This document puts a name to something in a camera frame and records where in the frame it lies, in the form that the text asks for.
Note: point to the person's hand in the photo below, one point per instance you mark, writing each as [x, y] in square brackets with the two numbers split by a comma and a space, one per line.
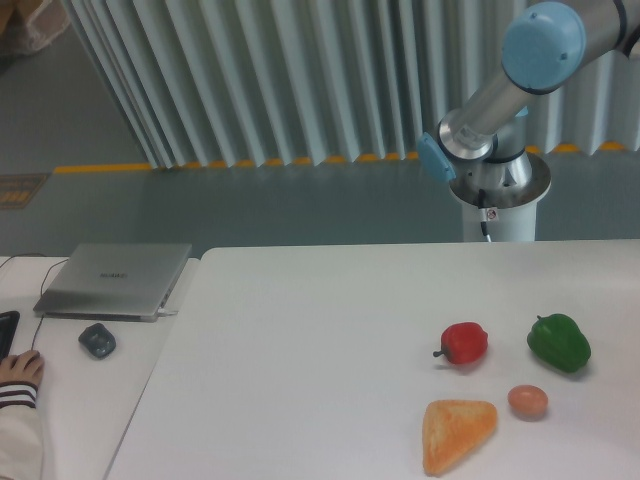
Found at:
[15, 369]

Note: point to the white sleeved forearm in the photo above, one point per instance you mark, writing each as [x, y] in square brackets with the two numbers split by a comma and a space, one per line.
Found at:
[22, 445]

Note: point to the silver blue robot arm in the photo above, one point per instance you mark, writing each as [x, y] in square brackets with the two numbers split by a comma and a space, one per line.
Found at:
[542, 49]

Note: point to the red toy pepper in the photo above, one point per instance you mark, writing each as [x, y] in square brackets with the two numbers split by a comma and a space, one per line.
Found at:
[463, 343]

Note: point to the green toy pepper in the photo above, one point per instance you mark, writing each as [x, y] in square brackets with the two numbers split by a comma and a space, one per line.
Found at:
[557, 340]

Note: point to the black keyboard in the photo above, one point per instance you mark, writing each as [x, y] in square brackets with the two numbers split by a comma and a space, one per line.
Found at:
[8, 325]

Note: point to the silver closed laptop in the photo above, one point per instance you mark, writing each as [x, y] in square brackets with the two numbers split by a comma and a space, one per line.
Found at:
[126, 281]

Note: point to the white corrugated folding partition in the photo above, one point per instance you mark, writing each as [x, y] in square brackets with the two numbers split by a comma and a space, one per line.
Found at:
[229, 81]

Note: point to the triangular toy toast slice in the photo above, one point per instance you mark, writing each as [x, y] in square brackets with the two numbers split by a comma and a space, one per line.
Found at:
[452, 430]

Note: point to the brown toy egg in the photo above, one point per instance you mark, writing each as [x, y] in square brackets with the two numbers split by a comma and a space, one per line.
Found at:
[528, 401]

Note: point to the white usb cable plug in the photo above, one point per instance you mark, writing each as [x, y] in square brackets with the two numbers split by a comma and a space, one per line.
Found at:
[166, 313]

